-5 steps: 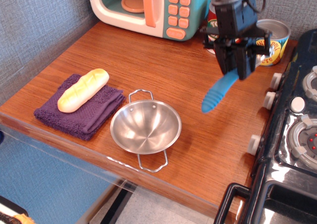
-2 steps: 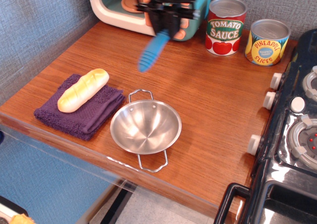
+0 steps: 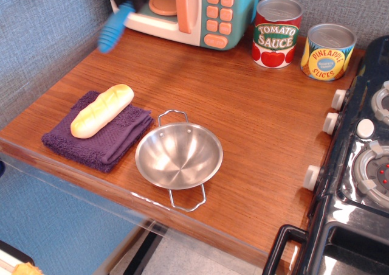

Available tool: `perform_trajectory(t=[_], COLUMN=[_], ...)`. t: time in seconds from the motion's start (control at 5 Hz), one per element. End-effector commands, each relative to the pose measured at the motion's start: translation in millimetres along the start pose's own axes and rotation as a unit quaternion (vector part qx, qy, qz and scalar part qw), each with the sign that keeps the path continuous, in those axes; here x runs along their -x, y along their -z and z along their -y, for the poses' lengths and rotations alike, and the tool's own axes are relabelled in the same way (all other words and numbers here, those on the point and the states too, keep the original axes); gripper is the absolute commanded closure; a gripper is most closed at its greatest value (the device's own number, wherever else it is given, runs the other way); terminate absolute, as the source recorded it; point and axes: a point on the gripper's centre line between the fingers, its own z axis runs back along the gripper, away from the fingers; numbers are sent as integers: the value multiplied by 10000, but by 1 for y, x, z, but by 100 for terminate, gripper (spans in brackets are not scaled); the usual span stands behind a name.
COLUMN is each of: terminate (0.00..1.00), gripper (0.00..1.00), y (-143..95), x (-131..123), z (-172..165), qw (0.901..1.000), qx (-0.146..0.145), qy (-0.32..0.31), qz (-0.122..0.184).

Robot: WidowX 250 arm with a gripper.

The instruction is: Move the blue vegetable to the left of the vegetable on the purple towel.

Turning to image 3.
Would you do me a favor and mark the blue handled metal spork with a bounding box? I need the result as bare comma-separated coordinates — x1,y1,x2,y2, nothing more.
97,1,136,54

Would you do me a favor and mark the steel bowl with wire handles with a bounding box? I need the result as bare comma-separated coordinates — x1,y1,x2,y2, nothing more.
135,110,224,212

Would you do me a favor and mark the white stove knob middle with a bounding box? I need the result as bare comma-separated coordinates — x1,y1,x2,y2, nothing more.
322,113,339,135

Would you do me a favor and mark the white stove knob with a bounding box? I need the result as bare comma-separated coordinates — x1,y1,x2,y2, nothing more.
322,113,339,135
303,165,321,191
331,89,347,111

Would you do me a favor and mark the teal toy microwave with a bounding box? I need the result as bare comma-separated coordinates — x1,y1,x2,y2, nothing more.
125,0,258,50

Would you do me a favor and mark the yellow toy bread loaf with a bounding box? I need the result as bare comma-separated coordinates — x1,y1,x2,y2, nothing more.
71,84,134,139

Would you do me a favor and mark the tomato sauce can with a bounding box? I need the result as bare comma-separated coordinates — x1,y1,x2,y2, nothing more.
252,0,303,69

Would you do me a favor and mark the folded purple towel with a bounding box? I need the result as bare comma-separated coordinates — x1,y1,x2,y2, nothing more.
41,91,154,173

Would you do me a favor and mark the pineapple slices can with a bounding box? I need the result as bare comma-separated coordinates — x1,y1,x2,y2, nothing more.
300,23,357,82

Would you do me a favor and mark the white stove knob rear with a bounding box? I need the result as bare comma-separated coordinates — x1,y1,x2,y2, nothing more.
331,89,347,111

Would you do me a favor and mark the clear acrylic table guard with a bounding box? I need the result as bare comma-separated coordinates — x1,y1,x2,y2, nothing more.
1,154,262,274

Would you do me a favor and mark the white stove knob front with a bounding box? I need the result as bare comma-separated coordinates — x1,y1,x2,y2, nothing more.
303,165,321,191

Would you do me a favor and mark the white round stove button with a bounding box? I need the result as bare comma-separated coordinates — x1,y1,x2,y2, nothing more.
356,119,374,139

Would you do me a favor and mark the grey rear burner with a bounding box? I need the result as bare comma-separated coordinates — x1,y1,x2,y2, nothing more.
371,81,389,125

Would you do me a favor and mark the grey burner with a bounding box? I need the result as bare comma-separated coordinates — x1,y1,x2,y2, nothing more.
353,141,388,209
371,81,389,125

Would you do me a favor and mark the orange object bottom left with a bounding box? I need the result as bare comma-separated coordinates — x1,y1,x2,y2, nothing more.
0,240,43,275

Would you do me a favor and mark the grey front burner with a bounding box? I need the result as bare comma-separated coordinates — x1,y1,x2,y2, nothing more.
353,141,388,209

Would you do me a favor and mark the black toy stove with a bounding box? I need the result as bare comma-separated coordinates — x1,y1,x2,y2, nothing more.
290,36,388,274

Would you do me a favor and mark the black oven door handle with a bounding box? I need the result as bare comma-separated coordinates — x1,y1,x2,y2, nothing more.
263,225,308,275

